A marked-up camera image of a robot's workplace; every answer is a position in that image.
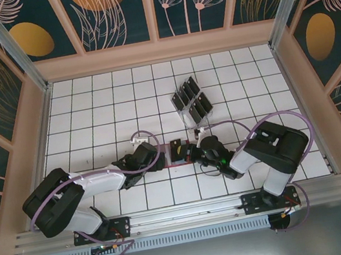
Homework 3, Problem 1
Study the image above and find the aluminium table side rail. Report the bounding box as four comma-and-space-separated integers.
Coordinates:
4, 83, 77, 232
270, 39, 341, 183

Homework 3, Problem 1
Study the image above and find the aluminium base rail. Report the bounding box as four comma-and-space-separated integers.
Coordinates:
10, 173, 341, 255

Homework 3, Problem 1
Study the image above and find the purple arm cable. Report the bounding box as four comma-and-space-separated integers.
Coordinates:
199, 106, 327, 244
17, 127, 180, 255

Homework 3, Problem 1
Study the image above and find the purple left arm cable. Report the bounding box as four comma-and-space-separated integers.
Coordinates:
17, 127, 180, 255

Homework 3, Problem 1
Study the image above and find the slotted grey cable duct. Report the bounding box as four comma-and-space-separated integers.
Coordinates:
33, 215, 272, 255

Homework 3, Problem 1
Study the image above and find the clear acrylic card stand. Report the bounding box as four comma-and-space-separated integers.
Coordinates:
167, 74, 218, 135

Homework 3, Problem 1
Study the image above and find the thin black right gripper cable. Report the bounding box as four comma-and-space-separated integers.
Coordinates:
195, 157, 223, 179

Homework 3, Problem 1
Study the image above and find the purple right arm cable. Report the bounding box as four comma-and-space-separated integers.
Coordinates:
199, 106, 327, 244

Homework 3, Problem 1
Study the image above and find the red leather card holder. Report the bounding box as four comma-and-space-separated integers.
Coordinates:
160, 138, 197, 170

